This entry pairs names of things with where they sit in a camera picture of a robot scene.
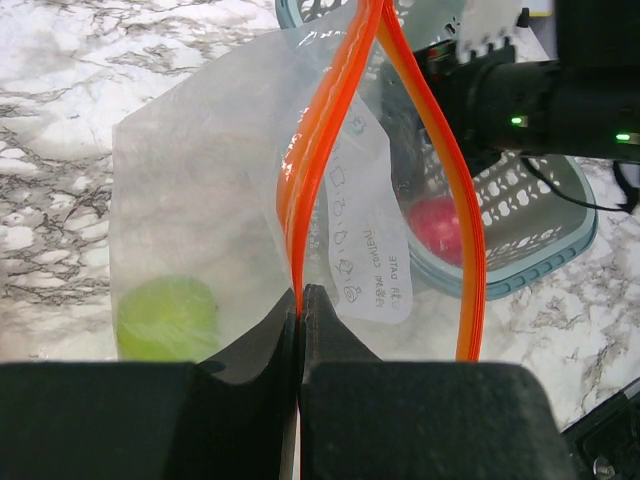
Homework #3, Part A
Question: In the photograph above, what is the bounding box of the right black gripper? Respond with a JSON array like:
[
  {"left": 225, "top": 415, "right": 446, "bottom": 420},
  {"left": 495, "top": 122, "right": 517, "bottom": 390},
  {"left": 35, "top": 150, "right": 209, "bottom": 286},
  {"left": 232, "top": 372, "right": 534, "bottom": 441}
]
[{"left": 414, "top": 1, "right": 639, "bottom": 163}]

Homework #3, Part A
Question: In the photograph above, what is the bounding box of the green apple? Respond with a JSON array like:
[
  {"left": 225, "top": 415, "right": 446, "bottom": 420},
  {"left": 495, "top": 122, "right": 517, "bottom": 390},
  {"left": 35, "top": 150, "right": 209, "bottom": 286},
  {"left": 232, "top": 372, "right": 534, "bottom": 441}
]
[{"left": 114, "top": 275, "right": 220, "bottom": 362}]

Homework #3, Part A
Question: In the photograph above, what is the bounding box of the red apple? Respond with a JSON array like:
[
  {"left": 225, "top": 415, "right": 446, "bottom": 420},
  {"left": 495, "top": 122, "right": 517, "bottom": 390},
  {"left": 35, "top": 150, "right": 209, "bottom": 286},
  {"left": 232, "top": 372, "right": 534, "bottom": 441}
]
[{"left": 408, "top": 197, "right": 463, "bottom": 266}]

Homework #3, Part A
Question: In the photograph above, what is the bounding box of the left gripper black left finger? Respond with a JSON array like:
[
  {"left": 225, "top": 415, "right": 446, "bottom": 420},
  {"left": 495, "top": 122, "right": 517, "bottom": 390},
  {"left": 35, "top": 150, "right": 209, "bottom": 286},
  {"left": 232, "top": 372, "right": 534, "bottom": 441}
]
[{"left": 1, "top": 293, "right": 297, "bottom": 479}]

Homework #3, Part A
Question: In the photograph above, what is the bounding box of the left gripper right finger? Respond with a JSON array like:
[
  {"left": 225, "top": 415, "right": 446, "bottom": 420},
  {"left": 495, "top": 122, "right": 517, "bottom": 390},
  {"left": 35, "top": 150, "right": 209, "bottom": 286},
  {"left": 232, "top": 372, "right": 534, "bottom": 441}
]
[{"left": 299, "top": 285, "right": 576, "bottom": 479}]

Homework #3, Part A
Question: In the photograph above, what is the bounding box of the teal white plastic basket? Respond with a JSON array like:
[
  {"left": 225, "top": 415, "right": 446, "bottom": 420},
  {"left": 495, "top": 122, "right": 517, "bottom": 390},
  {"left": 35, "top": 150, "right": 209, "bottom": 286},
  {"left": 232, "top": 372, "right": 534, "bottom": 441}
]
[{"left": 275, "top": 1, "right": 598, "bottom": 301}]

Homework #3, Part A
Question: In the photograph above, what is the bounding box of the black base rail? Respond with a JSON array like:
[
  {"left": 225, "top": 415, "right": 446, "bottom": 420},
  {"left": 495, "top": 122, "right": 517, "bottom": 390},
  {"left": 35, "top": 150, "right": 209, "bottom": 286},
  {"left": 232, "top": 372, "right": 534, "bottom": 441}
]
[{"left": 562, "top": 379, "right": 639, "bottom": 480}]

